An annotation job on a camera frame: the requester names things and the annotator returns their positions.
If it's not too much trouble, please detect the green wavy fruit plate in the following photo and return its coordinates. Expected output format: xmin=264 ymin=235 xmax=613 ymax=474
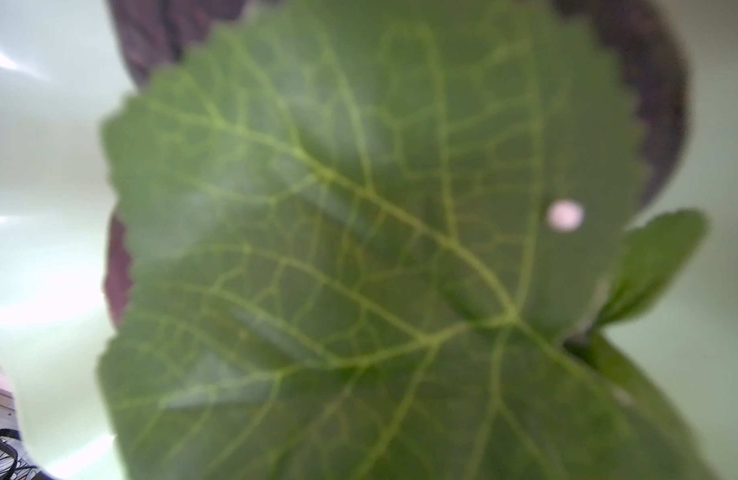
xmin=0 ymin=1 xmax=738 ymax=479

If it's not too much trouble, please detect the dark purple grape bunch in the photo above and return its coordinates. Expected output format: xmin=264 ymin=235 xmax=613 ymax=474
xmin=98 ymin=1 xmax=714 ymax=479

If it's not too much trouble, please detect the dark avocado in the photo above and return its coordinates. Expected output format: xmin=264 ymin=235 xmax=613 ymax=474
xmin=554 ymin=0 xmax=690 ymax=208

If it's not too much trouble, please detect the dark brown mangosteen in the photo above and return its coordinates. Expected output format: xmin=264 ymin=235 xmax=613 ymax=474
xmin=103 ymin=0 xmax=246 ymax=328

